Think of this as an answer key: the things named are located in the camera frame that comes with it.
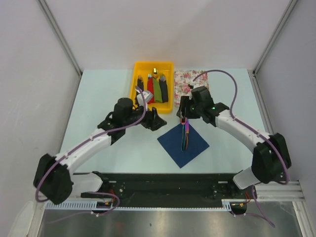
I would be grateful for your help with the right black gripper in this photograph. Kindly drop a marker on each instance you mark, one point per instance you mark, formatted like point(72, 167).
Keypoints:
point(185, 103)

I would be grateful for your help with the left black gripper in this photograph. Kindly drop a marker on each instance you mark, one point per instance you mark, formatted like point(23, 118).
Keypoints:
point(152, 121)

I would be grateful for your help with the iridescent rainbow spoon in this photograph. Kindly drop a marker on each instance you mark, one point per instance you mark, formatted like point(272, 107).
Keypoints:
point(184, 134)

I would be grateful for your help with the iridescent rainbow knife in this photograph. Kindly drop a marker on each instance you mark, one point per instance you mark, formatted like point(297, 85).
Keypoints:
point(187, 130)

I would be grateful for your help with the dark blue paper napkin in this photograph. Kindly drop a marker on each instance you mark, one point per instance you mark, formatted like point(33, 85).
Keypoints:
point(171, 142)

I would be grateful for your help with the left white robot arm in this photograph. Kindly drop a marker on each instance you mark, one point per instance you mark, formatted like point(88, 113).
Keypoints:
point(55, 180)

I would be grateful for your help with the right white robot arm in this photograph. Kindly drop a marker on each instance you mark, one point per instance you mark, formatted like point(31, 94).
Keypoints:
point(270, 156)

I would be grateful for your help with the green napkin roll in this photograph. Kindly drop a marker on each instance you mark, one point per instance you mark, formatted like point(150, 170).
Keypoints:
point(157, 91)

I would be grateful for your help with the black napkin roll right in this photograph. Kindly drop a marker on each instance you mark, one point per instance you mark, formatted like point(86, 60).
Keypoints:
point(163, 88)

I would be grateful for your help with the black napkin roll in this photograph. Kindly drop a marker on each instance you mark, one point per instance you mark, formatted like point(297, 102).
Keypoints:
point(163, 88)
point(140, 85)

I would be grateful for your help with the red napkin roll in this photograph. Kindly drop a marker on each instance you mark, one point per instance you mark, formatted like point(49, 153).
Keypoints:
point(150, 87)

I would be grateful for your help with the black napkin roll left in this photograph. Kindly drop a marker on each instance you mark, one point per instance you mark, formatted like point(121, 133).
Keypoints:
point(140, 85)

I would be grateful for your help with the floral rectangular tray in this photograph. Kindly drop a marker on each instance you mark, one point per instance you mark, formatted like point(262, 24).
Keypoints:
point(182, 79)

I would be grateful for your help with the gold spoon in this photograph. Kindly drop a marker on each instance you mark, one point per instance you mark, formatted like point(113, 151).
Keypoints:
point(155, 73)

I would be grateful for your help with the yellow plastic bin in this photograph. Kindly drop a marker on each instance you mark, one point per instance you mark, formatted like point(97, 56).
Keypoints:
point(158, 79)

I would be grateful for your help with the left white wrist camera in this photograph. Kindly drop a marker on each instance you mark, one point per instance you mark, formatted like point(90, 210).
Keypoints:
point(143, 98)

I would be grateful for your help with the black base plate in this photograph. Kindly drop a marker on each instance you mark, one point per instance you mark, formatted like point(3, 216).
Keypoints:
point(171, 190)

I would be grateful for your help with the white slotted cable duct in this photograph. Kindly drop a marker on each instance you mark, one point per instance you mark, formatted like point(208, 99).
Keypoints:
point(80, 205)

